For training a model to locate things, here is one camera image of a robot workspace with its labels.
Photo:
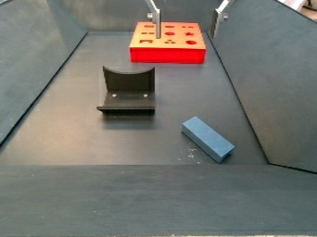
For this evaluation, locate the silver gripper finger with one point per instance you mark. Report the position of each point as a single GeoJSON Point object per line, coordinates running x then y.
{"type": "Point", "coordinates": [154, 15]}
{"type": "Point", "coordinates": [219, 15]}

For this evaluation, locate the black curved fixture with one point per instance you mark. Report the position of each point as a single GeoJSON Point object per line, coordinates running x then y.
{"type": "Point", "coordinates": [130, 91]}

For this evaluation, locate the red shape sorter block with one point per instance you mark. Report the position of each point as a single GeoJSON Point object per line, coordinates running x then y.
{"type": "Point", "coordinates": [181, 44]}

